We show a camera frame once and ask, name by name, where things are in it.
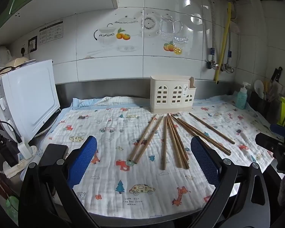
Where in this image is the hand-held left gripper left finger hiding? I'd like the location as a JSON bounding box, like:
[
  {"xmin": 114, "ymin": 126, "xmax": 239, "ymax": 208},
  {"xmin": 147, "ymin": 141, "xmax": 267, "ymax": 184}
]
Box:
[{"xmin": 18, "ymin": 135, "xmax": 105, "ymax": 228}]

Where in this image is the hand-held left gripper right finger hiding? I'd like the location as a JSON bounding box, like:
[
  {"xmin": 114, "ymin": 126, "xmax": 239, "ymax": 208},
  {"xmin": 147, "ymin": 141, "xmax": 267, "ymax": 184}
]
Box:
[{"xmin": 191, "ymin": 135, "xmax": 274, "ymax": 228}]

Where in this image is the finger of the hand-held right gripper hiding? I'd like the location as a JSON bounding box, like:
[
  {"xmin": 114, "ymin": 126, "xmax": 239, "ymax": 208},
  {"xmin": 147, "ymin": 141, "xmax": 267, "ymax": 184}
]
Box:
[
  {"xmin": 269, "ymin": 123, "xmax": 285, "ymax": 137},
  {"xmin": 255, "ymin": 132, "xmax": 279, "ymax": 151}
]

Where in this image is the spread of wooden chopsticks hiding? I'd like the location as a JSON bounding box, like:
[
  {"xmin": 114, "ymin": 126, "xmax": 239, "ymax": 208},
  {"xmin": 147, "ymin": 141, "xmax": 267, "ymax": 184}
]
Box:
[{"xmin": 129, "ymin": 113, "xmax": 235, "ymax": 171}]

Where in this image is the beige plastic chopstick holder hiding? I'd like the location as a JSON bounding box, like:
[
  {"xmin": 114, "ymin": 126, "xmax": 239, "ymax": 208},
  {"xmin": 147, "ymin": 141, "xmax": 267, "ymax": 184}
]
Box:
[{"xmin": 150, "ymin": 75, "xmax": 195, "ymax": 114}]

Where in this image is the black utensil holder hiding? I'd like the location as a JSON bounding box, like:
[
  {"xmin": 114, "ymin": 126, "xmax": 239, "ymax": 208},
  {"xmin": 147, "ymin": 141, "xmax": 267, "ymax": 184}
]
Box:
[{"xmin": 249, "ymin": 91, "xmax": 281, "ymax": 121}]

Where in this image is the black smartphone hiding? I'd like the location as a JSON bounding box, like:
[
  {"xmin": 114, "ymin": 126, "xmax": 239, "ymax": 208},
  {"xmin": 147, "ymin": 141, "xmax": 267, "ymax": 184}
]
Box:
[{"xmin": 38, "ymin": 144, "xmax": 69, "ymax": 168}]

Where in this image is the white ladle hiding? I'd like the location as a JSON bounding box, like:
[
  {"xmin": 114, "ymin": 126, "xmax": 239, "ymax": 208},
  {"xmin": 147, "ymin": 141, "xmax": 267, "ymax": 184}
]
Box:
[{"xmin": 254, "ymin": 79, "xmax": 265, "ymax": 100}]

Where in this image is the teal soap pump bottle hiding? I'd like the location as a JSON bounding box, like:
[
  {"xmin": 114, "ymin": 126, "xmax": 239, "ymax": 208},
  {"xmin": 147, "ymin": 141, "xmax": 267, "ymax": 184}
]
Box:
[{"xmin": 235, "ymin": 82, "xmax": 251, "ymax": 110}]

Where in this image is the printed white muslin cloth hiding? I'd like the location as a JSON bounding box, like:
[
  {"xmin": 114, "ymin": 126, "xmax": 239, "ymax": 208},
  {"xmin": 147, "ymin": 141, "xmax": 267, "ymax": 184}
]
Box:
[{"xmin": 37, "ymin": 95, "xmax": 285, "ymax": 215}]

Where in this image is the white power strip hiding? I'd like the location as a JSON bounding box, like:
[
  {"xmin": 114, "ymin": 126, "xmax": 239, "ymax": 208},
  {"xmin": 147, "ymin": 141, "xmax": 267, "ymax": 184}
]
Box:
[{"xmin": 2, "ymin": 145, "xmax": 38, "ymax": 178}]

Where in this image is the black power adapter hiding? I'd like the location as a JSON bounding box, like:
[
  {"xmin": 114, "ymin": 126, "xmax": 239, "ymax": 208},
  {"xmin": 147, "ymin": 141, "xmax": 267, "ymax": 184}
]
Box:
[{"xmin": 0, "ymin": 140, "xmax": 18, "ymax": 165}]

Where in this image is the white microwave oven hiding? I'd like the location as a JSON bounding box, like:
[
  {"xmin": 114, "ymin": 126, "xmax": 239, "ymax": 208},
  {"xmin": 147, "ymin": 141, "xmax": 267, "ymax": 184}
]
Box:
[{"xmin": 0, "ymin": 59, "xmax": 61, "ymax": 142}]

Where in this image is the metal water valve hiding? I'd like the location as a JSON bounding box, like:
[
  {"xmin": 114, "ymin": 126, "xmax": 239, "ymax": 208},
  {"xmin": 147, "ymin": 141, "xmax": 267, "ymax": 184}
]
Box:
[
  {"xmin": 223, "ymin": 50, "xmax": 234, "ymax": 74},
  {"xmin": 205, "ymin": 49, "xmax": 220, "ymax": 70}
]

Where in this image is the beige lid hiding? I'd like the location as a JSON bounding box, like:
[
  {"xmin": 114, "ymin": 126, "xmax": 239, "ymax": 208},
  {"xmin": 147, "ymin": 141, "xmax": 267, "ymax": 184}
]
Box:
[{"xmin": 5, "ymin": 57, "xmax": 36, "ymax": 68}]

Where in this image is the black handled knife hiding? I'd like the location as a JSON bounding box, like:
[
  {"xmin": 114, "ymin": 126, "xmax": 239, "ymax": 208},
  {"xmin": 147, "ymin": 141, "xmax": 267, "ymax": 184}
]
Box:
[{"xmin": 270, "ymin": 66, "xmax": 283, "ymax": 83}]

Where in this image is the braided metal hose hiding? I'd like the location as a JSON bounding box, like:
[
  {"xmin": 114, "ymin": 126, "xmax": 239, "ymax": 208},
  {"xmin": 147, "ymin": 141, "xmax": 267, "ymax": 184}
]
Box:
[
  {"xmin": 227, "ymin": 0, "xmax": 237, "ymax": 55},
  {"xmin": 203, "ymin": 0, "xmax": 216, "ymax": 53}
]

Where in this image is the yellow gas hose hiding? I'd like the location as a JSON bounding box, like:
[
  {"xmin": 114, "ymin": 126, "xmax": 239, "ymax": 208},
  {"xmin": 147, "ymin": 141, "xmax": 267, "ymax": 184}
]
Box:
[{"xmin": 215, "ymin": 2, "xmax": 232, "ymax": 84}]

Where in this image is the black wall socket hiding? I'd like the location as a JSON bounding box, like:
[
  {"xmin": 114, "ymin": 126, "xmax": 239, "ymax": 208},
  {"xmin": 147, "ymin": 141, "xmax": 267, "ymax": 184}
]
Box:
[{"xmin": 28, "ymin": 36, "xmax": 38, "ymax": 53}]

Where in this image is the white wall sticker label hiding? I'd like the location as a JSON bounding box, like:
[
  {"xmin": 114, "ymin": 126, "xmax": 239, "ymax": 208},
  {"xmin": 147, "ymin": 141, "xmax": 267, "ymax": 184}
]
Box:
[{"xmin": 39, "ymin": 20, "xmax": 63, "ymax": 45}]

